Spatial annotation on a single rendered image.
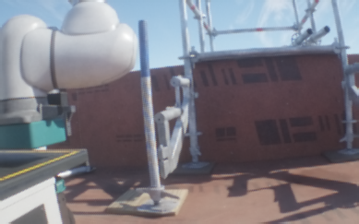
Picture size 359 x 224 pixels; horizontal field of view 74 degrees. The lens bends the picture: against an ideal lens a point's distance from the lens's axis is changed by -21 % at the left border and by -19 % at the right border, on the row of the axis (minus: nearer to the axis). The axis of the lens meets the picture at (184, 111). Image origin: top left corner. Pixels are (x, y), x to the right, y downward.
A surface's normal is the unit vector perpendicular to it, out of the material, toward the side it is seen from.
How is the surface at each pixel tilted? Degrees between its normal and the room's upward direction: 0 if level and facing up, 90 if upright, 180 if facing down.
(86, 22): 77
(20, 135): 90
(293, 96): 90
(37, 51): 87
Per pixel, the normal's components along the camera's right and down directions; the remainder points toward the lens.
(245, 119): -0.23, 0.04
